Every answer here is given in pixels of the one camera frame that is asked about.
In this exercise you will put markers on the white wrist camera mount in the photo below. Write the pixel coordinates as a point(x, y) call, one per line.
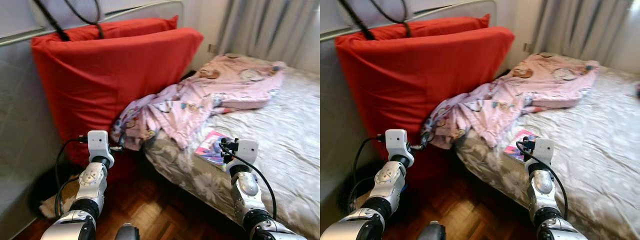
point(396, 141)
point(247, 149)
point(544, 149)
point(98, 141)

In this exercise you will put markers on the bed with floral grey sheet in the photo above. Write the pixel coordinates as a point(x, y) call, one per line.
point(600, 145)
point(285, 145)

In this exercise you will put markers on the black round waste bin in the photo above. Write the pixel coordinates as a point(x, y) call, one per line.
point(365, 180)
point(42, 182)

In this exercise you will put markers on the grey robot leg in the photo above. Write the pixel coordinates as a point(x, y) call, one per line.
point(127, 232)
point(431, 232)

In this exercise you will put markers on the thick red cushion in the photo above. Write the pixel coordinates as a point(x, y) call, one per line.
point(415, 80)
point(110, 80)

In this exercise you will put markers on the grey pleated curtain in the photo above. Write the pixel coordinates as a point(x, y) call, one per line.
point(585, 30)
point(270, 30)

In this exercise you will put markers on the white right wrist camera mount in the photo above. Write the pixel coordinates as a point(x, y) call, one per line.
point(247, 149)
point(544, 149)

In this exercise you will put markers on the thin red cushion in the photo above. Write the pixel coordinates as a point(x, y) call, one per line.
point(450, 27)
point(140, 27)

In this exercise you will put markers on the white leather handbag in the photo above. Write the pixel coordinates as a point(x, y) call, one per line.
point(80, 6)
point(387, 6)

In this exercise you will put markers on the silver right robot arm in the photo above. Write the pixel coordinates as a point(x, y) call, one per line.
point(247, 185)
point(542, 185)

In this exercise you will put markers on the colourful manga book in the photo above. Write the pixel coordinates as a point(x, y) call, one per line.
point(209, 148)
point(517, 145)

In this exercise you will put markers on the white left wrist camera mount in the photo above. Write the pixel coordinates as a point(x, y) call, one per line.
point(98, 141)
point(396, 141)

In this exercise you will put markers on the dark wall socket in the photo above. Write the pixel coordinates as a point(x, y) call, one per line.
point(211, 49)
point(527, 48)

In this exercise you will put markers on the brown cardboard pieces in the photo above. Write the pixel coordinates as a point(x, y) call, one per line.
point(50, 206)

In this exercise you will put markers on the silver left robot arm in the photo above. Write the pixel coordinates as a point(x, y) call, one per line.
point(92, 185)
point(390, 182)

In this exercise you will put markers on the pink cartoon print blanket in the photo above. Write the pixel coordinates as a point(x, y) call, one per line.
point(550, 82)
point(235, 82)

